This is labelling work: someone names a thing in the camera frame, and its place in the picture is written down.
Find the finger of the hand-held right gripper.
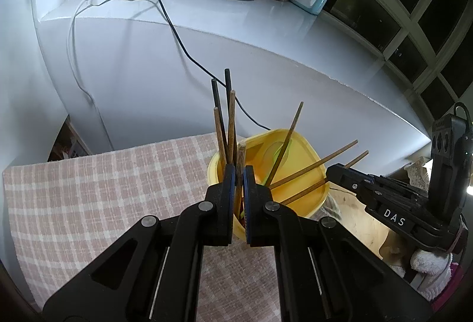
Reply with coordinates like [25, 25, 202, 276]
[327, 164, 381, 210]

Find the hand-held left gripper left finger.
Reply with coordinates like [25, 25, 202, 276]
[42, 164, 237, 322]

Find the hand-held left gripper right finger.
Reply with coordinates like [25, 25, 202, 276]
[242, 165, 433, 322]

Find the green plastic spoon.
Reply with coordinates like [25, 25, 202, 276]
[262, 145, 294, 187]

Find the yellow plastic container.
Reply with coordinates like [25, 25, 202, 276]
[207, 129, 331, 239]

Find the clear plastic bag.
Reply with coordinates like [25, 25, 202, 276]
[317, 192, 345, 221]

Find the beige lace cloth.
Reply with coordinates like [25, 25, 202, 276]
[403, 156, 431, 190]

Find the pink plaid cloth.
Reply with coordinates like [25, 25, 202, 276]
[2, 133, 285, 322]

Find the brown wooden shelf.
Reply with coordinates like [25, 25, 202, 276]
[47, 114, 94, 162]

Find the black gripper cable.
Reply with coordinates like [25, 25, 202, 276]
[453, 103, 473, 160]

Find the black power cable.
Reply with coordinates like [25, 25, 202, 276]
[135, 0, 273, 131]

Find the white window frame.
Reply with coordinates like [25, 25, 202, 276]
[296, 0, 473, 147]

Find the white power cable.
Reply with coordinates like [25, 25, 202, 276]
[66, 0, 116, 153]

